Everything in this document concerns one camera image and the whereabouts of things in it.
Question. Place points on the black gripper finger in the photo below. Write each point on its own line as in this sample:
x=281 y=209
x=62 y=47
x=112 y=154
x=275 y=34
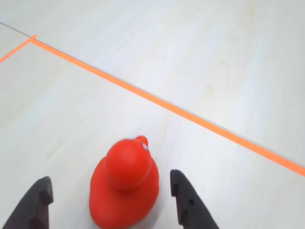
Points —
x=190 y=202
x=31 y=205

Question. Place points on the red rubber duck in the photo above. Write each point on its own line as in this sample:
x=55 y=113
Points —
x=125 y=183

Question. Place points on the orange tape line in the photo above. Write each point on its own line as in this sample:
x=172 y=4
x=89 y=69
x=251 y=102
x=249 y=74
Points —
x=166 y=105
x=16 y=48

